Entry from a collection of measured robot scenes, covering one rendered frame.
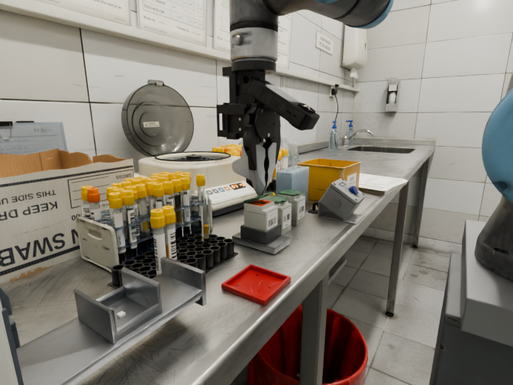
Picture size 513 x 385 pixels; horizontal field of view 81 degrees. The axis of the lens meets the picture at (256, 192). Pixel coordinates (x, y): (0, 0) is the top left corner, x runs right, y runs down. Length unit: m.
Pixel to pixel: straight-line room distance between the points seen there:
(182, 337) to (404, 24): 2.82
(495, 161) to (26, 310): 0.50
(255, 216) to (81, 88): 0.61
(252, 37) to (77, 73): 0.57
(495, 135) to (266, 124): 0.31
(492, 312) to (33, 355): 0.42
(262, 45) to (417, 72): 2.44
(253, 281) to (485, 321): 0.26
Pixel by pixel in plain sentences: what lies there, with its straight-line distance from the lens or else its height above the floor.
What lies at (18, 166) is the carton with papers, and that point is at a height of 1.00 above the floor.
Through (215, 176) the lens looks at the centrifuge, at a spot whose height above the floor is 0.96.
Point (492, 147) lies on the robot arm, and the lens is 0.29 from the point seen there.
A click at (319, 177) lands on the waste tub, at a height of 0.94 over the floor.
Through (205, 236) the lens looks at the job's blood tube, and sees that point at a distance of 0.50.
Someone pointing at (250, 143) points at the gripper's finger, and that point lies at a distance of 0.46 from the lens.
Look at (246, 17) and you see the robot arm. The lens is 0.50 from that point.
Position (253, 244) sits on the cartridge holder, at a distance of 0.53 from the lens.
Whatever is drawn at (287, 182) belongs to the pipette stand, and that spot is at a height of 0.95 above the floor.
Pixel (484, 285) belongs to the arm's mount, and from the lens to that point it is 0.43.
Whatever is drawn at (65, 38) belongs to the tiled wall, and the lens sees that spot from 0.95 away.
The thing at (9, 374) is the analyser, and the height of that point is 0.95.
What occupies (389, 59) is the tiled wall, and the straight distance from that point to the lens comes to 2.92.
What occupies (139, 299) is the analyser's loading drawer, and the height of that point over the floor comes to 0.92.
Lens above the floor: 1.10
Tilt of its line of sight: 14 degrees down
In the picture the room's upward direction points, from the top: straight up
